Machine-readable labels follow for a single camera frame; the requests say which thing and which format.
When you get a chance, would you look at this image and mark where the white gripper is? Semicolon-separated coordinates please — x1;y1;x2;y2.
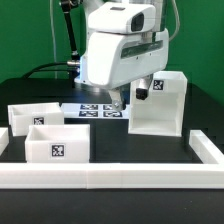
87;29;169;110

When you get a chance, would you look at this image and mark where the white drawer cabinet frame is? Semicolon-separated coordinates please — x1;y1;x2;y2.
128;71;187;137

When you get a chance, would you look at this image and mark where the white drawer box front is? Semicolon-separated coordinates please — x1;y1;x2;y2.
25;124;90;163

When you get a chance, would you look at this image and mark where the white drawer box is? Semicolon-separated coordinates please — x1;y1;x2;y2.
8;102;64;136
25;124;90;163

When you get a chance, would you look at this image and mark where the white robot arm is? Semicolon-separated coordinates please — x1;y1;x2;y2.
80;0;175;111

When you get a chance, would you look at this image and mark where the white drawer box rear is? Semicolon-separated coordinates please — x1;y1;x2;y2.
8;102;64;136

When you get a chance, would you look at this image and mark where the white marker sheet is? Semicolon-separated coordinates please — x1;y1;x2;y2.
61;103;129;119

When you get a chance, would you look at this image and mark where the white U-shaped fence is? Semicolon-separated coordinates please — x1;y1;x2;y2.
0;130;224;189

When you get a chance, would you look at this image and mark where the black cable bundle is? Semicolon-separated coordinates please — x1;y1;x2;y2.
22;0;82;80

